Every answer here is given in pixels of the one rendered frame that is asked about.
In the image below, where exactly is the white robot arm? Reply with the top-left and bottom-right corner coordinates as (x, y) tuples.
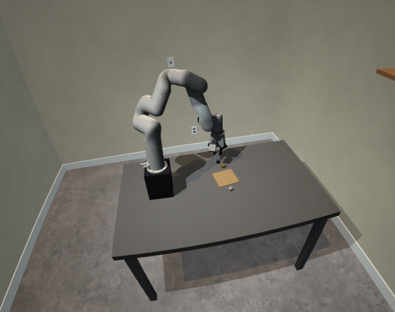
(133, 69), (225, 174)

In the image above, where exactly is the orange flat mat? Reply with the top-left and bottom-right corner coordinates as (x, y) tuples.
(212, 169), (239, 187)

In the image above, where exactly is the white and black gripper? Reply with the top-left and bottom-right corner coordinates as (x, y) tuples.
(208, 132), (227, 156)

